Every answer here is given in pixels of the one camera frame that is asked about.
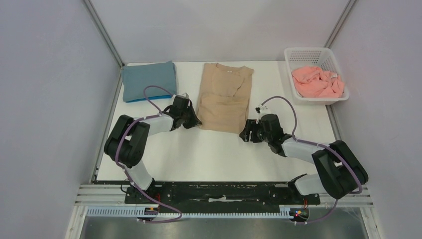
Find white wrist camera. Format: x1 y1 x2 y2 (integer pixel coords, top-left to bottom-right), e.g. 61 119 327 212
255 104 271 117
181 93 190 99

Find purple cable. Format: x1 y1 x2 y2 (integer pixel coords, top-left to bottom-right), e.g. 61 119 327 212
260 96 363 226
114 86 183 224

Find folded bright blue t shirt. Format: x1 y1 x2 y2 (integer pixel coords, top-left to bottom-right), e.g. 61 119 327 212
126 95 172 103

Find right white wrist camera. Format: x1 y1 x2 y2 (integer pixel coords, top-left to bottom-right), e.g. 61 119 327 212
255 104 271 117

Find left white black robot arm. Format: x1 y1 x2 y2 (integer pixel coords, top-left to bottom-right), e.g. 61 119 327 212
104 93 202 203

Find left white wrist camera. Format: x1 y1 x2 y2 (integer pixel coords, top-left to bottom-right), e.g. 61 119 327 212
181 93 190 99

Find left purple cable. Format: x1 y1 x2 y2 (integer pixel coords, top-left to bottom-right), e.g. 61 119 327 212
114 86 183 224

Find white slotted cable duct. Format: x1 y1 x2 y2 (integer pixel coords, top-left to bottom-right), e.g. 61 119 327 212
86 206 294 219

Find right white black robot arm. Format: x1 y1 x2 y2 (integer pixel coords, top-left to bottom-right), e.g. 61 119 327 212
239 114 369 203

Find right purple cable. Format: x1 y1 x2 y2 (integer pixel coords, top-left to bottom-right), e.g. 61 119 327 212
260 96 363 226

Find aluminium frame rail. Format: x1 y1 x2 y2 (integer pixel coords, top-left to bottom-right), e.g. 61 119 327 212
75 185 374 208

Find folded grey-blue t shirt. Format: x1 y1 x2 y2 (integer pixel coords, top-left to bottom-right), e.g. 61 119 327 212
122 61 178 103

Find pink t shirt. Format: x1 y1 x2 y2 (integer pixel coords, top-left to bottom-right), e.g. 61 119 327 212
291 66 345 98

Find white plastic basket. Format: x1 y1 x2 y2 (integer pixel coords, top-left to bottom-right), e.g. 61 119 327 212
284 47 350 105

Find beige t shirt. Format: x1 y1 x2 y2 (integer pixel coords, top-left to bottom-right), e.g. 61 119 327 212
197 63 254 134

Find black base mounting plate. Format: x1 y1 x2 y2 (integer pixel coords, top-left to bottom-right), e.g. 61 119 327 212
146 181 320 215

